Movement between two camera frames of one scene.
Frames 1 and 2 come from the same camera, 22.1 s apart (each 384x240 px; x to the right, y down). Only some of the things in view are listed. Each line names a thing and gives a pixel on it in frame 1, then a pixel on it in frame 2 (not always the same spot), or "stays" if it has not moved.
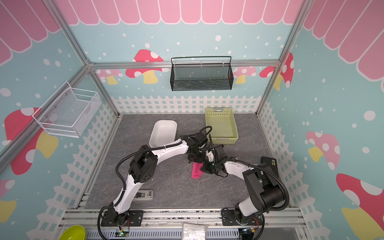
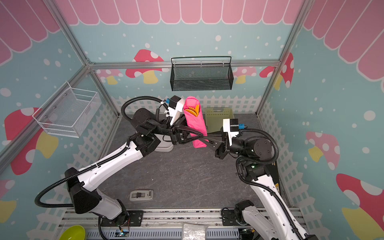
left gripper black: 201,160 to 177,135
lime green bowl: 74,232 stays
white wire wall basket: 66,110 stays
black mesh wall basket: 201,73 stays
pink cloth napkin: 196,172 to 195,122
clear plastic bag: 191,231 stays
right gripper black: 208,167 to 222,147
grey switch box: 144,195 stays
